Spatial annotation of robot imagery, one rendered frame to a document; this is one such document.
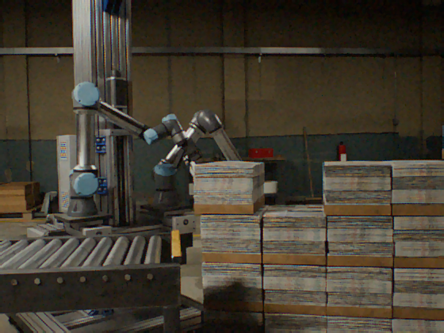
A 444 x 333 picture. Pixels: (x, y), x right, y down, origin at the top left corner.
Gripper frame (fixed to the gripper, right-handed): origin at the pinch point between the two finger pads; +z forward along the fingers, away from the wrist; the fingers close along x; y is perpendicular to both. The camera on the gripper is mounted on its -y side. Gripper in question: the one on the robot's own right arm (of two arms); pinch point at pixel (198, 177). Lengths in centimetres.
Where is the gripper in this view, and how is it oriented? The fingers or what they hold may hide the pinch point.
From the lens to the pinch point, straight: 234.4
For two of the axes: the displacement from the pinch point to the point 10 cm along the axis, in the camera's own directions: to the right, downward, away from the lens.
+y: 8.4, -5.0, -2.1
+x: 2.1, -0.5, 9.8
